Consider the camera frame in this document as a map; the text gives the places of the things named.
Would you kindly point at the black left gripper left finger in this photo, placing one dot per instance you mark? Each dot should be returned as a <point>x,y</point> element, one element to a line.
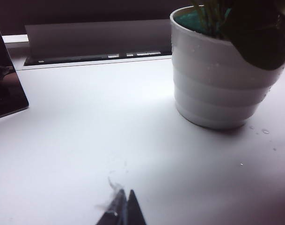
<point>114,215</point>

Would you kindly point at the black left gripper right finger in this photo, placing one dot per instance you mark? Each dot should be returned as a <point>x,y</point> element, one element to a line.
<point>135,211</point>

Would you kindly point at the white ribbed plant pot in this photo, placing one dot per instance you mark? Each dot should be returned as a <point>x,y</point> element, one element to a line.
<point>212,93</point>

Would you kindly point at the green leafy plant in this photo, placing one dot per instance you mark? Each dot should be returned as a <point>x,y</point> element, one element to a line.
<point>254,35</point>

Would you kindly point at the dark flat monitor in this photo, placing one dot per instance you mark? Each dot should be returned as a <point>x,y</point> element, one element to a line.
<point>5,89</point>

